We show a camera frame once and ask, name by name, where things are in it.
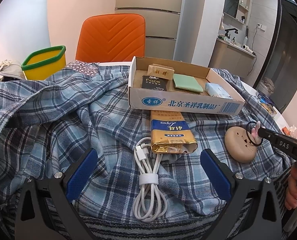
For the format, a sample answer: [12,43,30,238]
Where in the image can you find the blue plaid shirt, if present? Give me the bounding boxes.
[0,66,291,224]

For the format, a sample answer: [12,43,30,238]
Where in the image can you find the bathroom vanity cabinet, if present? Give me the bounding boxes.
[209,38,256,78]

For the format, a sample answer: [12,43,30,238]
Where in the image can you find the light blue tissue pack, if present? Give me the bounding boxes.
[205,82,232,99]

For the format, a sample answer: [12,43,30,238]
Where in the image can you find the black faucet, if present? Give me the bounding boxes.
[224,28,239,40]

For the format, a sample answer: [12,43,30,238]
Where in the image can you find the mirror cabinet with shelves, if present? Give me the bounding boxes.
[223,0,251,25]

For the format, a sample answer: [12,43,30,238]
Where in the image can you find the orange chair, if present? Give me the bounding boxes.
[75,14,146,63]

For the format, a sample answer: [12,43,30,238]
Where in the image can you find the orange small packet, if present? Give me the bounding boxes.
[282,126,297,137]

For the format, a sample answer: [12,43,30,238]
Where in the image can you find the yellow green-rimmed bin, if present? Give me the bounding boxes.
[21,46,66,80]

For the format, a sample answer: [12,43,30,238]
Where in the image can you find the gold blue cigarette pack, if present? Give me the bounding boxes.
[150,111,197,154]

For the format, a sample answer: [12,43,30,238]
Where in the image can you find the white laundry bin with clothes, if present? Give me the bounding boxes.
[258,77,275,98]

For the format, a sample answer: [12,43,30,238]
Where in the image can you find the white hair dryer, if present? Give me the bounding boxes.
[242,44,256,56]

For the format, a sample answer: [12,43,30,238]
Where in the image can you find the black Face tissue pack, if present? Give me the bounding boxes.
[141,75,167,91]

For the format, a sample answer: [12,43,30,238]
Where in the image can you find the gold cigarette pack on table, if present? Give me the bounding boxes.
[260,100,277,117]

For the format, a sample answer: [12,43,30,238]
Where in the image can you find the tan round case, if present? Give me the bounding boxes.
[225,126,257,164]

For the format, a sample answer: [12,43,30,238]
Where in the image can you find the beige refrigerator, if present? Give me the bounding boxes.
[115,0,182,60]

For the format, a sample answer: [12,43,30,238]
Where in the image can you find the patterned purple pouch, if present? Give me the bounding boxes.
[66,60,99,76]

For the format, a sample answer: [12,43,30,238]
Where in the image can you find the white cardboard box tray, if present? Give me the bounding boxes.
[128,57,245,115]

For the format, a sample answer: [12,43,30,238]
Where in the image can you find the white coiled usb cable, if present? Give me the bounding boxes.
[131,136,169,223]

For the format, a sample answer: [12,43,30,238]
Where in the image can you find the beige bag pile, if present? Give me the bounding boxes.
[0,60,26,82]

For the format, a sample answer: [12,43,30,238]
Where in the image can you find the person's right hand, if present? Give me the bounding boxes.
[285,162,297,210]

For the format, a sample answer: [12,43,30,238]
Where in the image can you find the green cloth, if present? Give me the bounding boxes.
[173,74,203,93]

